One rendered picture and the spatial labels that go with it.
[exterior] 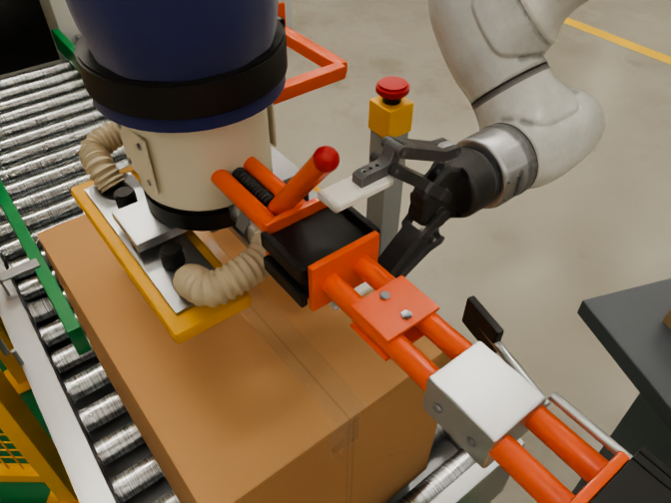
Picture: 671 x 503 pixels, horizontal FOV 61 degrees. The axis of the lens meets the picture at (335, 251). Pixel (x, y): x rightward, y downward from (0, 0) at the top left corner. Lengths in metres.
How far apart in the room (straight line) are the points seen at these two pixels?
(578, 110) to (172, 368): 0.61
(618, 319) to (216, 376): 0.77
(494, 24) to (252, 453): 0.57
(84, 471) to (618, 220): 2.25
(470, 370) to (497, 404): 0.03
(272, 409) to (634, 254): 2.03
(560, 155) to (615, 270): 1.78
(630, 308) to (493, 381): 0.80
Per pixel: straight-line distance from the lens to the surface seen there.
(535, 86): 0.72
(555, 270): 2.38
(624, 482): 0.45
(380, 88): 1.20
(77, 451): 1.22
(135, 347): 0.85
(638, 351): 1.18
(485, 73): 0.72
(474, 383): 0.46
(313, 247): 0.55
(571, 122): 0.74
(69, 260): 1.01
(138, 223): 0.76
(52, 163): 2.06
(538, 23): 0.72
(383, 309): 0.50
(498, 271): 2.30
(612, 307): 1.23
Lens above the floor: 1.60
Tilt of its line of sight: 44 degrees down
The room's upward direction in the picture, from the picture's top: straight up
